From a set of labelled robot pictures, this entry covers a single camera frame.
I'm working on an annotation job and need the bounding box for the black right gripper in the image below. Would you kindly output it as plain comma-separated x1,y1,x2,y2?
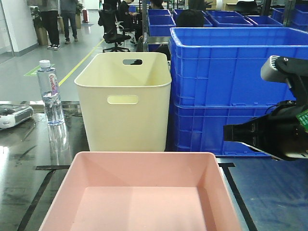
223,101,308,161

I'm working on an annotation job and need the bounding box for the pink plastic bin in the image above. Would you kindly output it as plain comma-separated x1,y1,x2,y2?
40,152,242,231

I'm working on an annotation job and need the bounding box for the stacked blue crate upper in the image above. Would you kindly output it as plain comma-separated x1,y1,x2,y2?
169,27,308,106

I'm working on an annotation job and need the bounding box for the green circuit board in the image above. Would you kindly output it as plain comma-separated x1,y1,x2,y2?
296,109,308,128

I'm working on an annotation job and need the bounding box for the stacked blue crate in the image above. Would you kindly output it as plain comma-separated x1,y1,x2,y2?
169,27,308,106
169,100,274,156

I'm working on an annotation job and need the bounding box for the stacked blue crate lower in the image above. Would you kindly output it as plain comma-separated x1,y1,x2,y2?
169,100,274,156

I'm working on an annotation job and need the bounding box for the cream plastic basket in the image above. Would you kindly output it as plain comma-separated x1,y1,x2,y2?
74,52,172,152

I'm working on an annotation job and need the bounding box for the clear water bottle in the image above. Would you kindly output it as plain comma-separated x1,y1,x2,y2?
37,60,64,126

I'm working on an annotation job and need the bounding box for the black office chair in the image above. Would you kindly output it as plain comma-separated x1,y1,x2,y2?
98,10,130,52

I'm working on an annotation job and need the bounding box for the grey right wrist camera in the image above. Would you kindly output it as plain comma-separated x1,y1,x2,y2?
260,55,287,83

